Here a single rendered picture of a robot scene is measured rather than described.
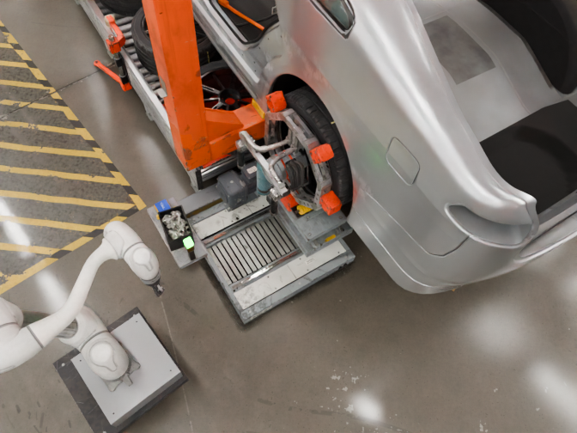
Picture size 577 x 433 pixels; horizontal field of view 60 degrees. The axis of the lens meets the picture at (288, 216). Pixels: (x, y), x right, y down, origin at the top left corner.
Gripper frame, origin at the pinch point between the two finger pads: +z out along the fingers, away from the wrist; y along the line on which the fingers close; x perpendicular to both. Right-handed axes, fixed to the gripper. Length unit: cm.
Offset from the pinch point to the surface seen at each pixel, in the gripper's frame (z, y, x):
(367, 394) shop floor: 75, 103, 53
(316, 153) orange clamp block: -38, 14, 89
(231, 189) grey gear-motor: 36, -34, 77
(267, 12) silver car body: -3, -99, 172
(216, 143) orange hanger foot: 10, -51, 82
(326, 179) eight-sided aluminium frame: -22, 21, 91
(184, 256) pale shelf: 30.8, -18.5, 26.9
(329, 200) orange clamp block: -13, 27, 88
